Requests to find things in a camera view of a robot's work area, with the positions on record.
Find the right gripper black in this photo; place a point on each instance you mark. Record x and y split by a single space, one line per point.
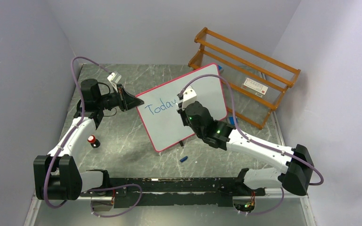
182 113

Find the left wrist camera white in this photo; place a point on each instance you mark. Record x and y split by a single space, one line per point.
113 78

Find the white labelled box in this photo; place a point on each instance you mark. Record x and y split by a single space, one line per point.
257 88

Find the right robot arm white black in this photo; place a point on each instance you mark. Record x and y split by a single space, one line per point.
291 168

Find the blue eraser on table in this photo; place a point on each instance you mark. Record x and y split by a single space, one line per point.
232 120

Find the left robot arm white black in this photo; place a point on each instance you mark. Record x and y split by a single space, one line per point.
56 175

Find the whiteboard with pink frame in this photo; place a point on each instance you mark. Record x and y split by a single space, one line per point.
159 111

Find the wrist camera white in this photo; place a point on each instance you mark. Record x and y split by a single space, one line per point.
113 78
187 97

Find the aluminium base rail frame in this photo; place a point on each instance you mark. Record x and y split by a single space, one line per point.
294 211

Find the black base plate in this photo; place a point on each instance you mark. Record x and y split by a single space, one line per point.
125 192

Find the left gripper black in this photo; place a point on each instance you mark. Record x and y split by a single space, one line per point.
126 100

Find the blue marker cap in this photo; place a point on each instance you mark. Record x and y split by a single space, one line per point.
183 159

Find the orange wooden shelf rack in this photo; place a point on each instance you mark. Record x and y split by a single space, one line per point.
240 62

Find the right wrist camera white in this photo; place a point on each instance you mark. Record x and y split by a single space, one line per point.
187 97

